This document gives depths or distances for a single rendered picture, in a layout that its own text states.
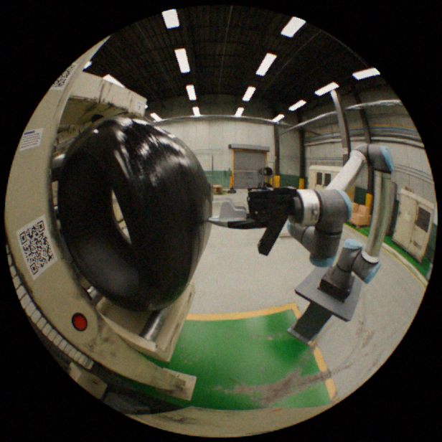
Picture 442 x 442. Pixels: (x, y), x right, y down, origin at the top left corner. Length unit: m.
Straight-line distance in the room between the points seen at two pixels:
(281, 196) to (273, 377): 1.27
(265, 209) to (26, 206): 0.45
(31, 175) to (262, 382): 1.44
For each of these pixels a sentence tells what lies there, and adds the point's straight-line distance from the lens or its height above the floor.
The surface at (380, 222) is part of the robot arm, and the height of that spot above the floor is 1.16.
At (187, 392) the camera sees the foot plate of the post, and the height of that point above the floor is 0.01.
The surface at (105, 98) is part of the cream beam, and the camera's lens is 0.74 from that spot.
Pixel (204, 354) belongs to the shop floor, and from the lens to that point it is 1.34.
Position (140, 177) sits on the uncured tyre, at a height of 1.27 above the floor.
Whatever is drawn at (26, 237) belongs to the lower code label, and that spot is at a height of 1.24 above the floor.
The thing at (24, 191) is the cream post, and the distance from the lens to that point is 0.27.
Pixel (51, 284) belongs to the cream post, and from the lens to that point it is 0.29.
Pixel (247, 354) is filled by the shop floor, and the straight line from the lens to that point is 1.35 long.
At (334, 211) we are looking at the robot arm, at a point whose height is 1.21.
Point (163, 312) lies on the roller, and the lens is 0.46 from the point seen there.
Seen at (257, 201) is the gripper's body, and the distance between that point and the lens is 0.31.
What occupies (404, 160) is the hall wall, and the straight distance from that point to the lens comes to 8.27.
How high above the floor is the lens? 1.27
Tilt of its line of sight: 19 degrees down
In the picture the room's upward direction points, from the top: straight up
